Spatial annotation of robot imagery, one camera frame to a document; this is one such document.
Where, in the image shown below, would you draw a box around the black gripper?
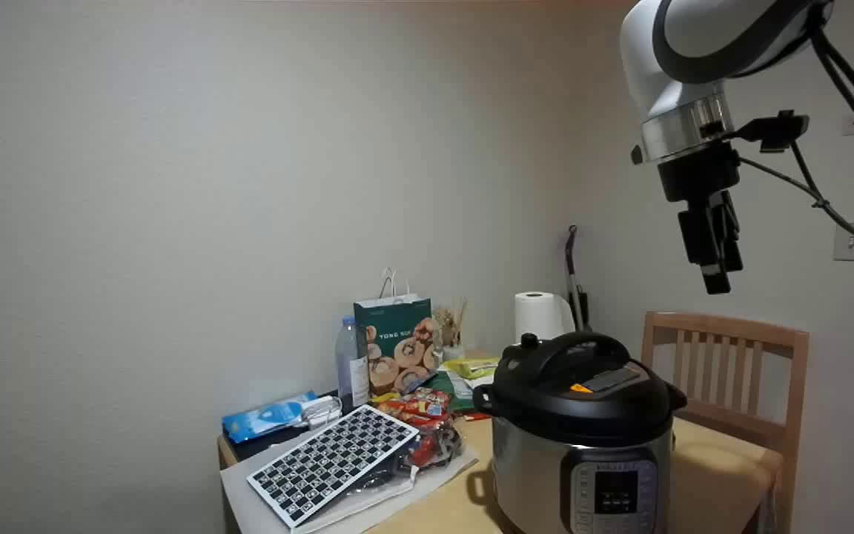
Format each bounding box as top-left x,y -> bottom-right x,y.
655,139 -> 747,297

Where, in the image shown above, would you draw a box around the stainless rice cooker body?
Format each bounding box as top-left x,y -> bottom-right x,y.
488,408 -> 675,534

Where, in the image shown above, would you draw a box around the black leaning pole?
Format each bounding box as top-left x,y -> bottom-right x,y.
560,223 -> 592,335

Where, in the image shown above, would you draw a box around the wooden slatted chair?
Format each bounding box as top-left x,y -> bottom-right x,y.
639,307 -> 813,534

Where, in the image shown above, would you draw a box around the white paper towel roll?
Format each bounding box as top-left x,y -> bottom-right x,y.
513,286 -> 577,350

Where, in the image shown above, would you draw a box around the reed sticks in jar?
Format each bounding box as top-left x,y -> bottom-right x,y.
437,300 -> 471,350

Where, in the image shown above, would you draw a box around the yellow green snack bag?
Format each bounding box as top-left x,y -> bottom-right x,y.
437,352 -> 501,411

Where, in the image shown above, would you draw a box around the green printed paper bag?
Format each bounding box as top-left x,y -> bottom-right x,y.
348,264 -> 442,396

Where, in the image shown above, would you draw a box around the red snack bag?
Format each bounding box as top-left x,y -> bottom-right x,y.
375,390 -> 466,473

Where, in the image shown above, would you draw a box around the clear plastic water bottle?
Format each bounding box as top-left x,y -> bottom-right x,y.
335,314 -> 369,411

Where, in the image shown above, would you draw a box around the black white checkerboard board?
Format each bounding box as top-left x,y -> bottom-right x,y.
246,401 -> 421,531

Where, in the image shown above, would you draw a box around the blue plastic package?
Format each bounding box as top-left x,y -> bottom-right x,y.
218,390 -> 340,460

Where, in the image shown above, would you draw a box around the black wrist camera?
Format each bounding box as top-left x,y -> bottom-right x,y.
738,108 -> 813,153

